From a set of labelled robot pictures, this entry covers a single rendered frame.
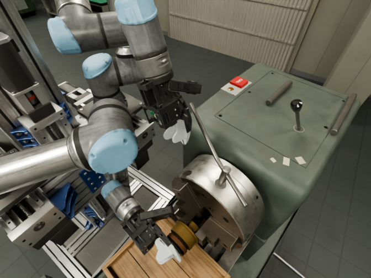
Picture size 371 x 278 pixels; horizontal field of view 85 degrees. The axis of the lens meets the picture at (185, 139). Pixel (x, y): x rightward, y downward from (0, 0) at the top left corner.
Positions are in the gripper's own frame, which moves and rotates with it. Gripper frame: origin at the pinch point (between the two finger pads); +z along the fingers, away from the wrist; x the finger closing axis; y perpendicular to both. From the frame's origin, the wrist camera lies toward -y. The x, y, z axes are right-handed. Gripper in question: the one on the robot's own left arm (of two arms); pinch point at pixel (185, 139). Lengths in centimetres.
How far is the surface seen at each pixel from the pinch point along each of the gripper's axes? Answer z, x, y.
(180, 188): 14.5, -0.3, 7.0
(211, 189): 13.2, 9.0, 2.9
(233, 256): 53, 10, 2
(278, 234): 88, 11, -35
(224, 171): 5.9, 13.2, 0.5
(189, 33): 21, -277, -281
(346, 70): 73, -9, -240
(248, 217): 22.8, 18.0, -0.4
